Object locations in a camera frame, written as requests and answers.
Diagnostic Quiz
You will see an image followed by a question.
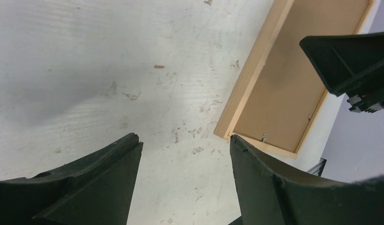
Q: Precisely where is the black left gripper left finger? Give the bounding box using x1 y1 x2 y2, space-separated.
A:
0 133 143 225

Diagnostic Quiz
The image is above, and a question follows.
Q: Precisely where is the light wooden picture frame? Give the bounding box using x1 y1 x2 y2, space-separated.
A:
214 0 379 159

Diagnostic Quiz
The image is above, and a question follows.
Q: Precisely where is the brown frame backing board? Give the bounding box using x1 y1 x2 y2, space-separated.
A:
233 0 374 154

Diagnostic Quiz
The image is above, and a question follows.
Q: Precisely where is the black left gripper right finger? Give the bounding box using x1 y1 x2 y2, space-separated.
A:
230 135 384 225

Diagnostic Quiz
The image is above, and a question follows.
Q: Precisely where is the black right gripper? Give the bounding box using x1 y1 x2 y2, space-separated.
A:
299 32 384 113

